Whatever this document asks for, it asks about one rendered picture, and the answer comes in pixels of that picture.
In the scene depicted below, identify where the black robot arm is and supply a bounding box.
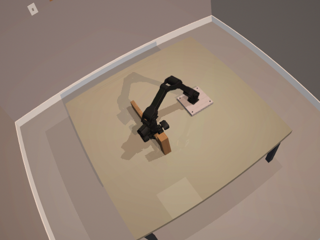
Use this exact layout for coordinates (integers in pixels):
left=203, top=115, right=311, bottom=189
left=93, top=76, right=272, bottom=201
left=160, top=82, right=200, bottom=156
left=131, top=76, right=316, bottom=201
left=137, top=75, right=200, bottom=138

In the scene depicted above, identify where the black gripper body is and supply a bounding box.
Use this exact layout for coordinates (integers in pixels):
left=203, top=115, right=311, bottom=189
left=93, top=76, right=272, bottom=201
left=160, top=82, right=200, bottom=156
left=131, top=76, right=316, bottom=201
left=140, top=120, right=170, bottom=143

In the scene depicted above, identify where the brown wooden post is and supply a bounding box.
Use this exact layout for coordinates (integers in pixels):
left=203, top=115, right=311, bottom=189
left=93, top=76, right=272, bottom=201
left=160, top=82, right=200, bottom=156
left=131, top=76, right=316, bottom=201
left=157, top=132, right=172, bottom=155

